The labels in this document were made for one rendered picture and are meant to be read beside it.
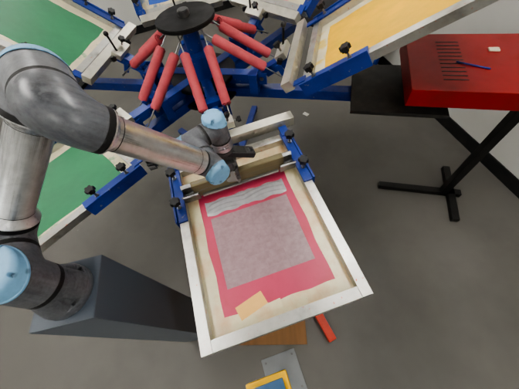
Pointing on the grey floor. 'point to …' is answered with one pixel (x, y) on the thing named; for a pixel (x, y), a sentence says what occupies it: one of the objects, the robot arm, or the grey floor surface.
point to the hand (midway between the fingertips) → (239, 176)
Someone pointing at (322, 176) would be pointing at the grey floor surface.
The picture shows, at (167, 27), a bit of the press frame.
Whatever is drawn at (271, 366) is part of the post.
